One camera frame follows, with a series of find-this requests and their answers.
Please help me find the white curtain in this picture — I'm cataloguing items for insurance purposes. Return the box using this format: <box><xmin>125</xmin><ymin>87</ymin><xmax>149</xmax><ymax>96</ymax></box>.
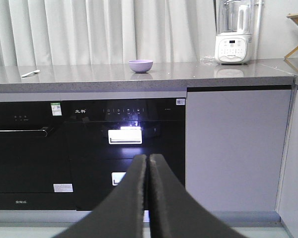
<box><xmin>0</xmin><ymin>0</ymin><xmax>216</xmax><ymax>66</ymax></box>

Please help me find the purple plastic bowl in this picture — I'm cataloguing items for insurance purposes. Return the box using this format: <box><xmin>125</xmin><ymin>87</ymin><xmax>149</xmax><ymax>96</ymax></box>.
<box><xmin>128</xmin><ymin>59</ymin><xmax>153</xmax><ymax>73</ymax></box>

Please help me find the clear plastic wrap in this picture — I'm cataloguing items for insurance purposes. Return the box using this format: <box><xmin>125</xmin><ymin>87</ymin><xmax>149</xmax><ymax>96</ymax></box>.
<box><xmin>200</xmin><ymin>56</ymin><xmax>218</xmax><ymax>65</ymax></box>

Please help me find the upper silver drawer handle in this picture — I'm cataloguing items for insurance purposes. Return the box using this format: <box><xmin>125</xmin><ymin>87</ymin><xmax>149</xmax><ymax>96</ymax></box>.
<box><xmin>108</xmin><ymin>129</ymin><xmax>142</xmax><ymax>144</ymax></box>

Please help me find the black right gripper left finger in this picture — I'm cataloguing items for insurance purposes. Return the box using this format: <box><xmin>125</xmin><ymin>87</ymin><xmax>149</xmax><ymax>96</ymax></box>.
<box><xmin>54</xmin><ymin>155</ymin><xmax>147</xmax><ymax>238</ymax></box>

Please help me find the white plastic spoon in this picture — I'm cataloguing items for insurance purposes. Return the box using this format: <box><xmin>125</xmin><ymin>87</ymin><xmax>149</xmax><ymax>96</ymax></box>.
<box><xmin>20</xmin><ymin>69</ymin><xmax>40</xmax><ymax>78</ymax></box>

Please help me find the grey side cabinet door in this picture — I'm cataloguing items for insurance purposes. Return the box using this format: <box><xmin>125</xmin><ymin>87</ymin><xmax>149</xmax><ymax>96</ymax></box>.
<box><xmin>276</xmin><ymin>89</ymin><xmax>298</xmax><ymax>238</ymax></box>

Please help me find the silver drawer handle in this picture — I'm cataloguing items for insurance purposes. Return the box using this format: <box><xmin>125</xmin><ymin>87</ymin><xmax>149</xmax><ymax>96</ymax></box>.
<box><xmin>108</xmin><ymin>129</ymin><xmax>142</xmax><ymax>144</ymax></box>
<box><xmin>111</xmin><ymin>172</ymin><xmax>126</xmax><ymax>186</ymax></box>

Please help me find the white blender appliance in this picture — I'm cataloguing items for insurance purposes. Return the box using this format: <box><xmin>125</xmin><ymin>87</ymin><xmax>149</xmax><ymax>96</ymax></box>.
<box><xmin>215</xmin><ymin>0</ymin><xmax>254</xmax><ymax>64</ymax></box>

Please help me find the black drawer sterilizer cabinet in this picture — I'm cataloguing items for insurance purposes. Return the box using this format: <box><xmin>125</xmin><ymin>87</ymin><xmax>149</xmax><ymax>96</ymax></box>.
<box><xmin>62</xmin><ymin>98</ymin><xmax>186</xmax><ymax>211</ymax></box>

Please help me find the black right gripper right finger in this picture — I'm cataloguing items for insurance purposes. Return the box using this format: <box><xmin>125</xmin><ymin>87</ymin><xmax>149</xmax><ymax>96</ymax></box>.
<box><xmin>149</xmin><ymin>154</ymin><xmax>243</xmax><ymax>238</ymax></box>

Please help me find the lower silver drawer handle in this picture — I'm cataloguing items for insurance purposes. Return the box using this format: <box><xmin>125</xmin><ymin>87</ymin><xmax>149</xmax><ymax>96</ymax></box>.
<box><xmin>111</xmin><ymin>172</ymin><xmax>126</xmax><ymax>186</ymax></box>

